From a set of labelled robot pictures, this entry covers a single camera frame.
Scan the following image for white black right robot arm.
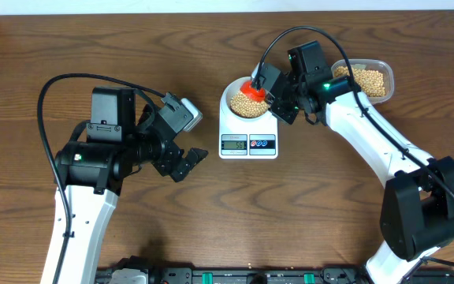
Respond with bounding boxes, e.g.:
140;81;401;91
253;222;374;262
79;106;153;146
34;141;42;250
252;42;454;283

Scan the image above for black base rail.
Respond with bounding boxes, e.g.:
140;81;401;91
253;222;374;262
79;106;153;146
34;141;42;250
95;255;454;284

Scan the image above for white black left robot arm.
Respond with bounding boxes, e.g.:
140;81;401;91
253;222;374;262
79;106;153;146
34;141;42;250
41;87;208;283

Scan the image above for grey round bowl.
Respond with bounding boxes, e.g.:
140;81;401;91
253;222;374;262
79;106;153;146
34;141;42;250
221;77;255;119

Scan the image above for soybeans in bowl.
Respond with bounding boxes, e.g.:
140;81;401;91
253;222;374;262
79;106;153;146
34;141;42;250
230;92;269;118

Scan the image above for white digital kitchen scale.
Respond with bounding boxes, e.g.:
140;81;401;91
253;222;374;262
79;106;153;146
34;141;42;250
218;96;279;159

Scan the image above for red measuring scoop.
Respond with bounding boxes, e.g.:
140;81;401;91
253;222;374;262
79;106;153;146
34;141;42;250
240;80;266;103

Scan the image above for soybeans pile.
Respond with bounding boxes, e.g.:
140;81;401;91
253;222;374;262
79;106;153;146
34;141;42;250
352;68;386;97

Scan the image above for clear plastic soybean container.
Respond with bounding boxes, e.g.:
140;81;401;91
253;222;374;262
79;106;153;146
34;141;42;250
349;59;395;105

